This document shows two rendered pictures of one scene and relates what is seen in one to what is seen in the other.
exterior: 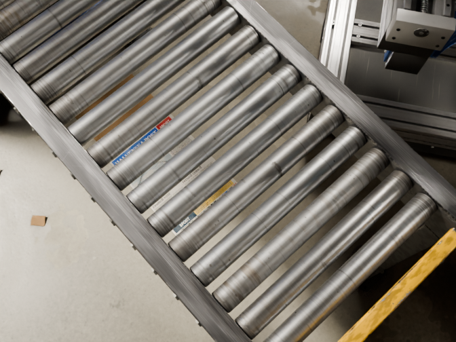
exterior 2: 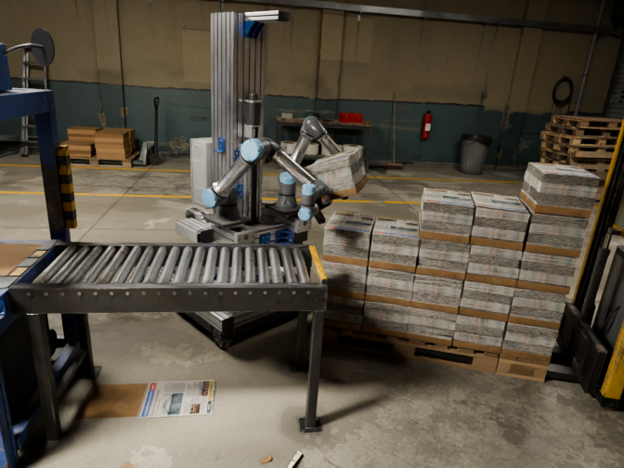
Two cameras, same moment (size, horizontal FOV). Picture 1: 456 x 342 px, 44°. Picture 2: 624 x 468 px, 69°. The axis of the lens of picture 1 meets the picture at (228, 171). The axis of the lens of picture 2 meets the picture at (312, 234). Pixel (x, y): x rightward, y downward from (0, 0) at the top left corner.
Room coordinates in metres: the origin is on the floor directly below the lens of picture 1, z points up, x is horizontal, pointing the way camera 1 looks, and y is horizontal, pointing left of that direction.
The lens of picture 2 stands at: (-1.10, 1.48, 1.71)
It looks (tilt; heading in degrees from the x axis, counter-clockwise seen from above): 19 degrees down; 305
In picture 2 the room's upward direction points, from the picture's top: 4 degrees clockwise
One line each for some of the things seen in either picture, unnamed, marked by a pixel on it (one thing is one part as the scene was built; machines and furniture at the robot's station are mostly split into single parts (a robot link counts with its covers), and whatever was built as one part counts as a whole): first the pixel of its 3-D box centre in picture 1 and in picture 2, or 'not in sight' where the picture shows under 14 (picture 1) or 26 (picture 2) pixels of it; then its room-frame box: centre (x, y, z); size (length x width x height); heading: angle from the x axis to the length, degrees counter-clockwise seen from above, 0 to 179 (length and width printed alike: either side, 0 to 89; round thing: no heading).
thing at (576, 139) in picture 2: not in sight; (584, 155); (-0.30, -7.99, 0.65); 1.33 x 0.94 x 1.30; 48
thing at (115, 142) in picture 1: (176, 93); (196, 267); (0.53, 0.12, 0.77); 0.47 x 0.05 x 0.05; 134
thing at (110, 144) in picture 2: not in sight; (99, 146); (6.61, -2.88, 0.28); 1.20 x 0.83 x 0.57; 44
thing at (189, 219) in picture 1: (173, 172); (179, 397); (0.60, 0.19, 0.00); 0.37 x 0.29 x 0.01; 44
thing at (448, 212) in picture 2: not in sight; (444, 214); (-0.21, -1.21, 0.95); 0.38 x 0.29 x 0.23; 114
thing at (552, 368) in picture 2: not in sight; (489, 359); (-0.64, -1.27, 0.05); 1.05 x 0.10 x 0.04; 24
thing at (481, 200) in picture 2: not in sight; (497, 201); (-0.48, -1.32, 1.06); 0.37 x 0.28 x 0.01; 113
